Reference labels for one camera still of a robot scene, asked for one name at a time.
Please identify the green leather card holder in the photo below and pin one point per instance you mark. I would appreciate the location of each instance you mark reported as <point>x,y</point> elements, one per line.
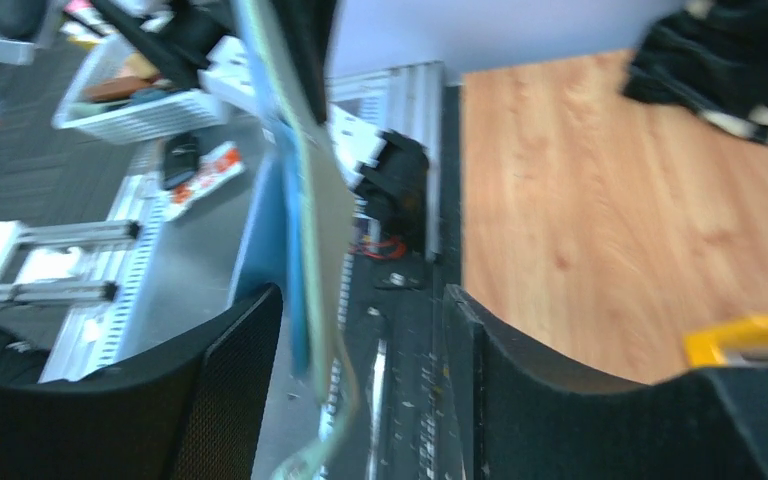
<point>318,238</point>

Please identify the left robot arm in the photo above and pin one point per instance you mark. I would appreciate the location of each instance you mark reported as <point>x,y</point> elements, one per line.
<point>287,45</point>

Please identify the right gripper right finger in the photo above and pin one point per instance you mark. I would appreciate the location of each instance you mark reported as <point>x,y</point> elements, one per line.
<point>526,411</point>

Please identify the white plastic basket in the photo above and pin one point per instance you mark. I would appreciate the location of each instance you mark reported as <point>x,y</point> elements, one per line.
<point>146,114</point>

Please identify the black floral patterned blanket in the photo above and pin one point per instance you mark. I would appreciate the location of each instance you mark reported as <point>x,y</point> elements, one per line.
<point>710,57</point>

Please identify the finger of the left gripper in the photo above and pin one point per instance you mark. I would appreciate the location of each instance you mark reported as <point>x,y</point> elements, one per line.
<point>306,26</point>

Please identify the left yellow plastic bin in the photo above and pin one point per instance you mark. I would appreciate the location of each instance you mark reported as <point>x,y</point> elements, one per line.
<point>739,343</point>

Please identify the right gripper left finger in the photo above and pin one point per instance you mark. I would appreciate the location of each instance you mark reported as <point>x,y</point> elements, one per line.
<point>189,408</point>

